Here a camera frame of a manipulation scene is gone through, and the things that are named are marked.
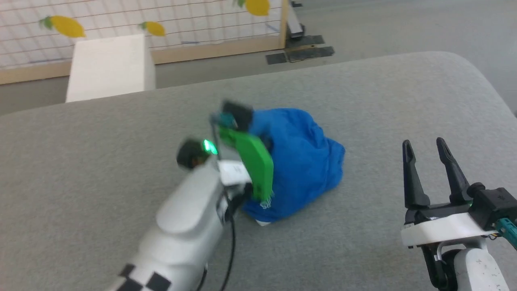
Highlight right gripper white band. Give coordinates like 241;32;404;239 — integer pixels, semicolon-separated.
400;137;500;249

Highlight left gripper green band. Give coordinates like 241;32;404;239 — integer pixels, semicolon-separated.
217;125;275;203

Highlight blue shorts with white stripe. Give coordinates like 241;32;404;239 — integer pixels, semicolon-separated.
242;108;346;226

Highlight long black floor mat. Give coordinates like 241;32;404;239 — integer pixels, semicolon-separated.
285;46;335;63

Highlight dark grey floor mat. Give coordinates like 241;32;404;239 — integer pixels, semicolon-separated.
286;35;325;47

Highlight grey fabric sofa cushion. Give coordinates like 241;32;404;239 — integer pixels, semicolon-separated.
0;51;517;291

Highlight grey metal bar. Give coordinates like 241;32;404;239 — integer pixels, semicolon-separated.
288;0;306;39

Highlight small yellow lemon decoration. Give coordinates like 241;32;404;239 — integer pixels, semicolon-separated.
139;21;166;37

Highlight white rectangular box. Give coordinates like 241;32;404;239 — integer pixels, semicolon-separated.
65;34;156;103

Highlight large yellow lemon decoration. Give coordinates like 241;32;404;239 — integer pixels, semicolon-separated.
40;15;86;38

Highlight left black cable teal plug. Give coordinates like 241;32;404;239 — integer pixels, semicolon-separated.
209;112;238;154

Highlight black cable teal plug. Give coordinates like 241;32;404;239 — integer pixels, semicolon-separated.
494;217;517;249
209;112;238;154

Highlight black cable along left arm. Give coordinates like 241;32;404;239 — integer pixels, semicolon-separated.
218;190;248;291

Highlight right black cable teal plug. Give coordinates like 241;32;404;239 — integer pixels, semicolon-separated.
494;217;517;249

